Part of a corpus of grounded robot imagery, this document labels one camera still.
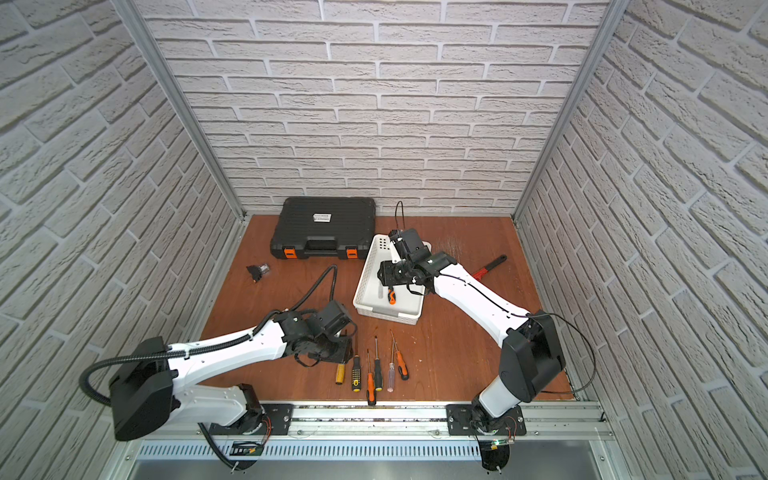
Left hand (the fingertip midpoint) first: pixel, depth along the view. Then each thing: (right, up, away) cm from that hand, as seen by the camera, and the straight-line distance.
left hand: (351, 350), depth 80 cm
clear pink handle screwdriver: (+11, -6, 0) cm, 13 cm away
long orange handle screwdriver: (+6, -11, -4) cm, 13 cm away
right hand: (+9, +22, +3) cm, 24 cm away
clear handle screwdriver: (+7, +13, +18) cm, 23 cm away
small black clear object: (-36, +20, +21) cm, 46 cm away
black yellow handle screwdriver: (+2, -7, 0) cm, 7 cm away
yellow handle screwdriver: (-3, -6, 0) cm, 7 cm away
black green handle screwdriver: (+8, -8, -1) cm, 11 cm away
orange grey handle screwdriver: (+14, -5, +1) cm, 15 cm away
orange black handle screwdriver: (+11, +12, +15) cm, 22 cm away
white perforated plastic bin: (+5, +12, +17) cm, 22 cm away
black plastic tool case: (-13, +35, +26) cm, 46 cm away
